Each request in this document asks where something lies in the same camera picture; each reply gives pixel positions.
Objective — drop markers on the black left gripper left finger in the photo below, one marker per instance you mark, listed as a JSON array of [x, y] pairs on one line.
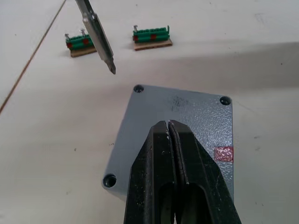
[[142, 177]]

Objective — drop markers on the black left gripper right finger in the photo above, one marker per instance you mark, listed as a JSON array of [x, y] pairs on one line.
[[201, 177]]

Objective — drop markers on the grey metal box lid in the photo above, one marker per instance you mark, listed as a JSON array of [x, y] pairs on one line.
[[201, 112]]

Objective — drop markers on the silver electric screwdriver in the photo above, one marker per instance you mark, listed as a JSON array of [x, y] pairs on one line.
[[98, 39]]

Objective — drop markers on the green screw holder on cardboard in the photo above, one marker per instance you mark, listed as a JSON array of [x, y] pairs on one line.
[[151, 38], [80, 44]]

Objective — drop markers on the silver screw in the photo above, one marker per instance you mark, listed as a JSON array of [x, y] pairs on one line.
[[83, 32], [67, 37], [135, 29]]

